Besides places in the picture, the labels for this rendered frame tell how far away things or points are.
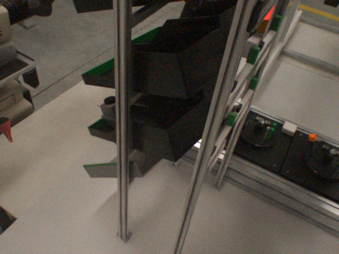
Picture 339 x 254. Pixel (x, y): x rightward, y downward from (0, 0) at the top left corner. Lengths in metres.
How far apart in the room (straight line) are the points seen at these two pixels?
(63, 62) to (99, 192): 2.19
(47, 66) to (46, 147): 1.94
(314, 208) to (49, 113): 1.03
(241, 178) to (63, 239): 0.60
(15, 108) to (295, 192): 1.15
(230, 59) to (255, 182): 0.74
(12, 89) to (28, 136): 0.26
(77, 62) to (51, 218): 2.23
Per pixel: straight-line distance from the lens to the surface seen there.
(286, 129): 1.24
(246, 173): 1.09
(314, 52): 2.06
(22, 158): 1.23
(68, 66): 3.09
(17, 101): 1.52
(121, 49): 0.50
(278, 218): 1.15
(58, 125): 1.31
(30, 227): 1.07
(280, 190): 1.10
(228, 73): 0.43
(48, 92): 2.83
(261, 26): 1.16
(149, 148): 0.64
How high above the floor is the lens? 1.78
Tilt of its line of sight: 45 degrees down
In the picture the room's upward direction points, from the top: 8 degrees clockwise
